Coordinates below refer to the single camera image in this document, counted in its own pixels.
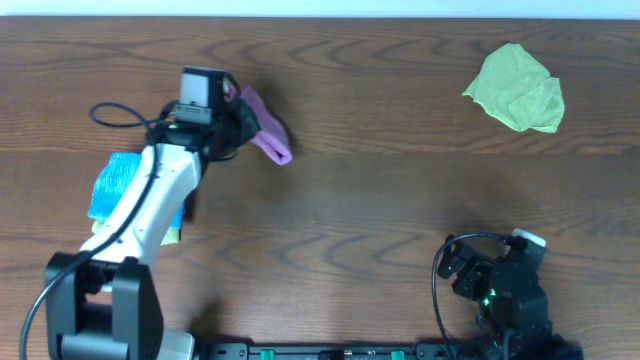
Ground purple microfiber cloth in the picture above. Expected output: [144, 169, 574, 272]
[225, 86, 293, 166]

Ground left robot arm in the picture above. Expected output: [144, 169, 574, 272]
[32, 96, 260, 359]

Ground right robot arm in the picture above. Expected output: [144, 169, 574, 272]
[431, 229, 584, 360]

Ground folded green cloth in stack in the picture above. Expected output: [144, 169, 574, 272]
[92, 221, 180, 246]

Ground folded blue cloth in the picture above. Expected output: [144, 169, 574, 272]
[86, 152, 185, 231]

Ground crumpled green cloth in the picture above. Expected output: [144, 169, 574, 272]
[463, 43, 565, 134]

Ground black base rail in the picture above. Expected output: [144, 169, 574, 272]
[199, 340, 585, 360]

